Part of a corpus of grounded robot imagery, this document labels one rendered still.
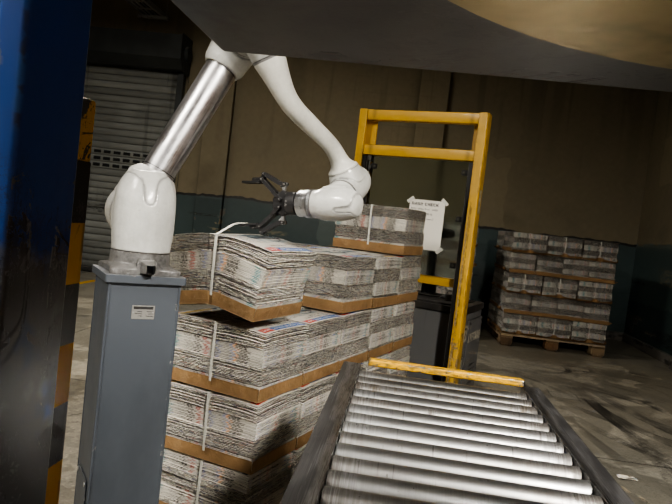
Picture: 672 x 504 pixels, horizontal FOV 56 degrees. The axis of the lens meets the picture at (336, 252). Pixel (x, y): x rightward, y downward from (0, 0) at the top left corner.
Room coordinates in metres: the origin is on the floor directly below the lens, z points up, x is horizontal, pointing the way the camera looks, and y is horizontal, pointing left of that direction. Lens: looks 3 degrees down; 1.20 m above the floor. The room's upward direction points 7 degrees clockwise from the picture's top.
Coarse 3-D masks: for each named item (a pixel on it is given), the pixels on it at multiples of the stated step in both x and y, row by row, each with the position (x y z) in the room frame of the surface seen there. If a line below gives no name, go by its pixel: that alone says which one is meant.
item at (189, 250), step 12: (180, 240) 2.06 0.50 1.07; (192, 240) 2.04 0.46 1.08; (204, 240) 2.01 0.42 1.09; (180, 252) 2.05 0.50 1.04; (192, 252) 2.03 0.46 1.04; (204, 252) 2.01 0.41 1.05; (180, 264) 2.05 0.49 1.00; (192, 264) 2.03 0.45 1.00; (204, 264) 2.01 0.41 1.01; (192, 276) 2.02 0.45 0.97; (204, 276) 2.00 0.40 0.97; (192, 288) 2.04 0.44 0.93; (204, 288) 2.01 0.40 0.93
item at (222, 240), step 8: (208, 240) 2.01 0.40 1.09; (224, 240) 1.98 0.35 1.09; (208, 248) 2.01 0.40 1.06; (216, 248) 1.99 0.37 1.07; (224, 248) 1.98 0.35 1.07; (208, 256) 2.00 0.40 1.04; (216, 256) 1.99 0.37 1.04; (208, 264) 2.00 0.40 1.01; (216, 264) 1.99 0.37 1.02; (208, 272) 2.00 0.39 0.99; (216, 272) 1.98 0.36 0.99; (208, 280) 1.99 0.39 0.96; (216, 280) 1.98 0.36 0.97; (208, 288) 2.00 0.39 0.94; (216, 288) 1.98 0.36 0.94
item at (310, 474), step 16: (352, 368) 1.73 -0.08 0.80; (336, 384) 1.54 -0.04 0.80; (352, 384) 1.56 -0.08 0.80; (336, 400) 1.40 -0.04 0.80; (320, 416) 1.27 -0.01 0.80; (336, 416) 1.29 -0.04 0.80; (320, 432) 1.18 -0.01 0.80; (336, 432) 1.19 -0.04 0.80; (320, 448) 1.10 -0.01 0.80; (304, 464) 1.02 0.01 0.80; (320, 464) 1.02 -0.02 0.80; (304, 480) 0.95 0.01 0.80; (320, 480) 0.96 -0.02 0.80; (288, 496) 0.89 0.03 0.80; (304, 496) 0.90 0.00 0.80
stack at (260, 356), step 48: (192, 336) 2.07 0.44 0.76; (240, 336) 1.99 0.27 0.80; (288, 336) 2.07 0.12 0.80; (336, 336) 2.43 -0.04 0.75; (384, 336) 2.90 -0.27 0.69; (240, 384) 1.98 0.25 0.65; (192, 432) 2.05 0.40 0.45; (240, 432) 1.97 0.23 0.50; (288, 432) 2.15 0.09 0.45; (192, 480) 2.04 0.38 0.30; (240, 480) 1.97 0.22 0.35; (288, 480) 2.20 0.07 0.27
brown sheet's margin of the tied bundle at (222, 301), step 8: (224, 296) 1.96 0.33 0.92; (216, 304) 1.98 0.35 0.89; (224, 304) 1.96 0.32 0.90; (232, 304) 1.95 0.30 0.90; (240, 304) 1.94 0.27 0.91; (288, 304) 2.08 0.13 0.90; (296, 304) 2.13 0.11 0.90; (232, 312) 1.95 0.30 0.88; (240, 312) 1.94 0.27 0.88; (248, 312) 1.92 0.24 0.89; (256, 312) 1.92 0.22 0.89; (264, 312) 1.96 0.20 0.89; (272, 312) 2.00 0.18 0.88; (280, 312) 2.05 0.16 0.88; (288, 312) 2.10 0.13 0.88; (296, 312) 2.15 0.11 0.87; (248, 320) 1.92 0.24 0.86; (256, 320) 1.93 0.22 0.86
